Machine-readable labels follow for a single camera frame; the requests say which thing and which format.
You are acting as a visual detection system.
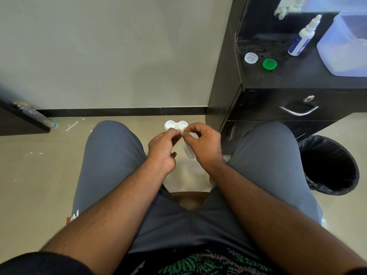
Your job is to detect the person's right hand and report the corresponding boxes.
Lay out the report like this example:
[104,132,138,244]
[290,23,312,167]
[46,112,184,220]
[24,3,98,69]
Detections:
[183,122,226,171]

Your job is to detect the person's left hand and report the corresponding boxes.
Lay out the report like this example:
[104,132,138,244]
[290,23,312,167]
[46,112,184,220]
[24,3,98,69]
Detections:
[147,128,182,176]

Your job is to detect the white tissue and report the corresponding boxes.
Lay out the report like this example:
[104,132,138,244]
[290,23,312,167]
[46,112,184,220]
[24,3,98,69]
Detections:
[183,132,200,160]

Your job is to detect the white contact lens case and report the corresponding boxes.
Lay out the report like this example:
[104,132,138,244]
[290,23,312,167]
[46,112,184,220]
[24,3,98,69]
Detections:
[164,120,189,133]

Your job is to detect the person's left forearm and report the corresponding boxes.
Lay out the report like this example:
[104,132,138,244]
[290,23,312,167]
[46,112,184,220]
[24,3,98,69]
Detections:
[40,156,172,275]

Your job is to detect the person's right forearm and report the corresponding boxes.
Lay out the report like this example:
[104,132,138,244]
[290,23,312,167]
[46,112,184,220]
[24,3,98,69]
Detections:
[205,160,367,275]

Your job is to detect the brown wooden stool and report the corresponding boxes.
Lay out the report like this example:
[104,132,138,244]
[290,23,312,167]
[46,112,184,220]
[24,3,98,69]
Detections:
[170,191,210,211]

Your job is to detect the grey trousers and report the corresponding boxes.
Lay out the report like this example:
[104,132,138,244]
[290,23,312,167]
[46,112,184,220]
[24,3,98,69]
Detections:
[67,120,323,261]

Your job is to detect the green plastic cap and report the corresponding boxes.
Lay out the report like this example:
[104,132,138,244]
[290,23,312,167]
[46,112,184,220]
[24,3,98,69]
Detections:
[262,58,278,71]

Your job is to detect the black wooden cabinet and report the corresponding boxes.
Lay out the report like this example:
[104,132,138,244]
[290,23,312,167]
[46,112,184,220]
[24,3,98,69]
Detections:
[205,0,367,155]

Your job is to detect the black leaf-patterned shirt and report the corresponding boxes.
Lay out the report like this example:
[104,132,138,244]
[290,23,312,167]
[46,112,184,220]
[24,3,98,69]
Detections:
[0,246,367,275]

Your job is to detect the black trash bin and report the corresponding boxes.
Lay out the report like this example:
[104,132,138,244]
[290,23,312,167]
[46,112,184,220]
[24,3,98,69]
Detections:
[298,135,360,196]

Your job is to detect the white bottle with blue label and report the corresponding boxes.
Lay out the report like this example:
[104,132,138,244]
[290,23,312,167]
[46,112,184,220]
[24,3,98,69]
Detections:
[287,14,323,57]

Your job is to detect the translucent plastic container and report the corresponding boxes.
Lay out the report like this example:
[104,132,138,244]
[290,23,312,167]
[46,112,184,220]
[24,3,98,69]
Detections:
[316,10,367,78]

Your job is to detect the silver curved drawer handle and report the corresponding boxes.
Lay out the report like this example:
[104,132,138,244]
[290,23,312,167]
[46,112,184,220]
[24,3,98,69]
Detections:
[278,104,319,117]

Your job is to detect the wall mirror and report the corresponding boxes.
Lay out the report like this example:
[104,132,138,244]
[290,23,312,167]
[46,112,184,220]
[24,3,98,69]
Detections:
[237,0,367,41]

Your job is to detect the silver door handle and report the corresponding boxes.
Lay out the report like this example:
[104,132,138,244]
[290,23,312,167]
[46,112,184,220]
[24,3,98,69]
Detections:
[13,101,57,129]

